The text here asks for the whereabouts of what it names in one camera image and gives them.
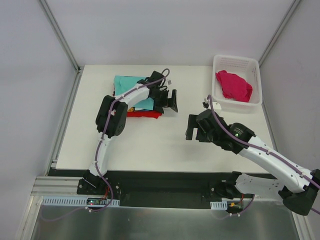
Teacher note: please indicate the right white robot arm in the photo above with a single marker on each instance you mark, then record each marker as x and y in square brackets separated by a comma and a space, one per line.
[295, 186]

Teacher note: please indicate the right aluminium frame post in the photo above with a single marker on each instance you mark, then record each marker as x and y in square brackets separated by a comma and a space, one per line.
[295, 4]

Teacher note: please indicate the left aluminium frame post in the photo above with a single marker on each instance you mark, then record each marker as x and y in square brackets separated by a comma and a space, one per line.
[59, 34]

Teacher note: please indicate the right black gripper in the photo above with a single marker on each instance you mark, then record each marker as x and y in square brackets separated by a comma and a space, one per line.
[196, 129]

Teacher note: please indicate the right white cable duct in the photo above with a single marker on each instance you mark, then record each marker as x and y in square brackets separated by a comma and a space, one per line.
[219, 205]

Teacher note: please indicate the white cable duct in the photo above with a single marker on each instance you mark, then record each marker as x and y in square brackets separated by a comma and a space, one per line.
[219, 205]
[71, 201]

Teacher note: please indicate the left white cable duct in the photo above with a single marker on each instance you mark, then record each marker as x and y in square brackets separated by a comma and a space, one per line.
[71, 201]

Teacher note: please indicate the aluminium frame post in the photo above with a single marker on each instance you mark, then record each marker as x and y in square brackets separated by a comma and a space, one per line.
[59, 34]
[295, 4]

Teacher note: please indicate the red t shirt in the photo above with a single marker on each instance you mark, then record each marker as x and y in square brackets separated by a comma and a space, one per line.
[144, 114]

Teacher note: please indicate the magenta t shirt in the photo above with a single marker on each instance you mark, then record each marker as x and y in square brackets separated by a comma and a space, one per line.
[234, 87]

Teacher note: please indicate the white plastic basket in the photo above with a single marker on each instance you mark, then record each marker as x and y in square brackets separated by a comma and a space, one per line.
[247, 68]

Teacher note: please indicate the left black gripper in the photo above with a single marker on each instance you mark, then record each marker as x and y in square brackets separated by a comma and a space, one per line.
[167, 99]

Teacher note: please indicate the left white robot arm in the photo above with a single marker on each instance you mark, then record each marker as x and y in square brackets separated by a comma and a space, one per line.
[112, 115]

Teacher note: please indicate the teal t shirt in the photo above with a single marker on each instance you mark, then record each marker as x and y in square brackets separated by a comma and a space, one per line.
[123, 84]

